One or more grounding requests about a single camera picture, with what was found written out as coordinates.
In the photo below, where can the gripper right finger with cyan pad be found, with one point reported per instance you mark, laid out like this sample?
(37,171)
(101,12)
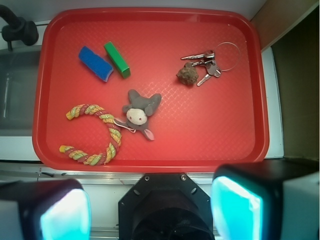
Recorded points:
(277,199)

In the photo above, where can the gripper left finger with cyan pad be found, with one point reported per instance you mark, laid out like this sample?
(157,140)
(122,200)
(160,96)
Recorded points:
(44,210)

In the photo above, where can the green rectangular block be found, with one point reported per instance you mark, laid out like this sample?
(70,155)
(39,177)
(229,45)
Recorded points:
(118,60)

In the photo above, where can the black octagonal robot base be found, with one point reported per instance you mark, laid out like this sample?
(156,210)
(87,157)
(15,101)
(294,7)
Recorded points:
(165,206)

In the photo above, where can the grey plush mouse toy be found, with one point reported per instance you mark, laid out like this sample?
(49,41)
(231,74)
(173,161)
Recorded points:
(137,113)

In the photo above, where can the red plastic tray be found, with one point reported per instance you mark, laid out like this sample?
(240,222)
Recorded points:
(196,128)

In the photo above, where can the grey toy sink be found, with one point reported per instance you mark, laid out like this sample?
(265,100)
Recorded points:
(18,82)

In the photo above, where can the bunch of silver keys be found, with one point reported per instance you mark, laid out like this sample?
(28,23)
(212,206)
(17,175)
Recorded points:
(213,62)

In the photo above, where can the brown rock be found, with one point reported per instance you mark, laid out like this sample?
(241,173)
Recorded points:
(188,75)

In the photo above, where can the blue sponge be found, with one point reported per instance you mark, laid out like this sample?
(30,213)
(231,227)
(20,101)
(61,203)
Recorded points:
(100,67)

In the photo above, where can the brown cardboard box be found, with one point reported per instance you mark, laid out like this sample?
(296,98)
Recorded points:
(289,32)

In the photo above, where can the grey toy faucet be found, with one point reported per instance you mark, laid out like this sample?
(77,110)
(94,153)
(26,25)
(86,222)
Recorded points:
(17,29)

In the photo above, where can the multicoloured rope toy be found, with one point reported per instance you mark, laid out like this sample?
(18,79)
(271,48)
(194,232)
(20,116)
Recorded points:
(114,136)

